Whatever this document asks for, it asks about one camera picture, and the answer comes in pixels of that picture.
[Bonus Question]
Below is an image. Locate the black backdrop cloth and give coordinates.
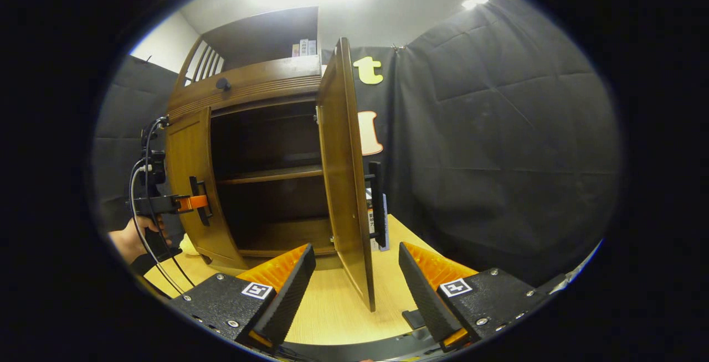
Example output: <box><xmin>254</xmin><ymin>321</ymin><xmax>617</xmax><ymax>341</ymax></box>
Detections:
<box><xmin>91</xmin><ymin>0</ymin><xmax>621</xmax><ymax>288</ymax></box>

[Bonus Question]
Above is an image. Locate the wooden double-door shoe cabinet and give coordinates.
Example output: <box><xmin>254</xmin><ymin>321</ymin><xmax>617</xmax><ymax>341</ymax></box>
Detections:
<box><xmin>165</xmin><ymin>7</ymin><xmax>388</xmax><ymax>313</ymax></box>

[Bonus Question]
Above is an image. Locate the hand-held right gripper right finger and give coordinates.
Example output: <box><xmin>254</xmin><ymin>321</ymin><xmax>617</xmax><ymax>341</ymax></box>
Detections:
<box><xmin>398</xmin><ymin>241</ymin><xmax>549</xmax><ymax>353</ymax></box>

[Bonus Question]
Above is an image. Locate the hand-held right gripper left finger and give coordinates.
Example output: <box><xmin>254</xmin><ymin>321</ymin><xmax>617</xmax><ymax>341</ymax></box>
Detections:
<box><xmin>171</xmin><ymin>243</ymin><xmax>317</xmax><ymax>351</ymax></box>

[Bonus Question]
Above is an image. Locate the wooden cabinet door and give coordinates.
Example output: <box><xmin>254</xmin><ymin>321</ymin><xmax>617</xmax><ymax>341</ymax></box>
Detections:
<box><xmin>316</xmin><ymin>37</ymin><xmax>387</xmax><ymax>313</ymax></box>
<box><xmin>165</xmin><ymin>106</ymin><xmax>247</xmax><ymax>270</ymax></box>

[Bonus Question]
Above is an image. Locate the wooden inner cabinet shelf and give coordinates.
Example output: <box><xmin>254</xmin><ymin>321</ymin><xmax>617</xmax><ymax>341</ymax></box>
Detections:
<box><xmin>216</xmin><ymin>164</ymin><xmax>323</xmax><ymax>185</ymax></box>

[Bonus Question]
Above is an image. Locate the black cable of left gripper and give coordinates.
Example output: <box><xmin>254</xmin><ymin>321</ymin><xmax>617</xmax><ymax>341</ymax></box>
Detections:
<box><xmin>129</xmin><ymin>118</ymin><xmax>196</xmax><ymax>296</ymax></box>

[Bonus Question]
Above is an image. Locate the wooden cabinet drawer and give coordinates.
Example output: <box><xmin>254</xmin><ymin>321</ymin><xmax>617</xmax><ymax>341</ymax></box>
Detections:
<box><xmin>166</xmin><ymin>56</ymin><xmax>323</xmax><ymax>122</ymax></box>

